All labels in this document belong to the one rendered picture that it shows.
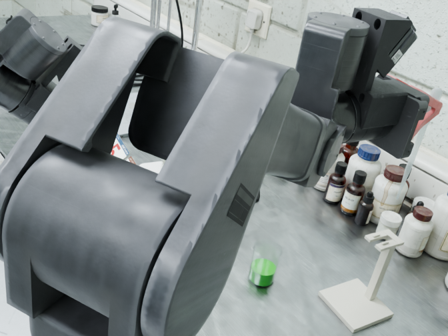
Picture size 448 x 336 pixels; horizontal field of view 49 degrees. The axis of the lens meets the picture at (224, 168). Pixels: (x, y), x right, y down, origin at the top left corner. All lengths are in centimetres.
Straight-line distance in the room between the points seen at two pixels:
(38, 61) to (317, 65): 38
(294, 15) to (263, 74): 107
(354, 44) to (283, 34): 84
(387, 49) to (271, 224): 48
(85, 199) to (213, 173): 5
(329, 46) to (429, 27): 63
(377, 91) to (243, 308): 37
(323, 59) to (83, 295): 31
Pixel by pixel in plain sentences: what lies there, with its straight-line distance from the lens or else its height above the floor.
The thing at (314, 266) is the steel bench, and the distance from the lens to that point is 84.
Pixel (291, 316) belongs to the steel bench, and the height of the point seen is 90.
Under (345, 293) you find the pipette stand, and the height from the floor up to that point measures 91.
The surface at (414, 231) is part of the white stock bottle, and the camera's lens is 90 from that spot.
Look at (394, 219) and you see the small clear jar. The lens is 94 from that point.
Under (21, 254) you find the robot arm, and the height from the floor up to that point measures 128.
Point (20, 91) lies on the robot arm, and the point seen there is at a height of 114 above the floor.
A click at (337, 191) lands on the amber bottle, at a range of 99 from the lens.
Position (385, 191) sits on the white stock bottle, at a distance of 95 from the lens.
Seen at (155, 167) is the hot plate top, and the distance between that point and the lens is 85.
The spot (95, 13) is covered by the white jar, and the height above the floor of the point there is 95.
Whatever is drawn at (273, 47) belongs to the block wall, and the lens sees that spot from 132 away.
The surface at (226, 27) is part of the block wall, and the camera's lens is 146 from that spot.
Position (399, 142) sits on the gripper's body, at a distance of 55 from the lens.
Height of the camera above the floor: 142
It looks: 30 degrees down
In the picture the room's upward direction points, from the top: 9 degrees clockwise
